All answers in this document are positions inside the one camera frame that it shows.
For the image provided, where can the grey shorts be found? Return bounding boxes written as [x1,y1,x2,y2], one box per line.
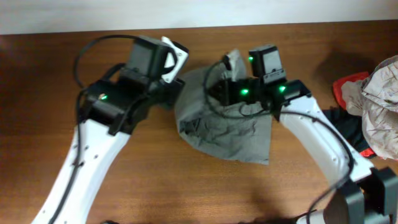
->
[174,65,272,165]

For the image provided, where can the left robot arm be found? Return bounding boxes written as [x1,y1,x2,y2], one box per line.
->
[34,36,189,223]

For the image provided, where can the black garment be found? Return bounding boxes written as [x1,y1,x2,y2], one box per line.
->
[323,107,376,159]

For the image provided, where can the beige crumpled garment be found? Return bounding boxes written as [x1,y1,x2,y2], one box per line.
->
[341,55,397,160]

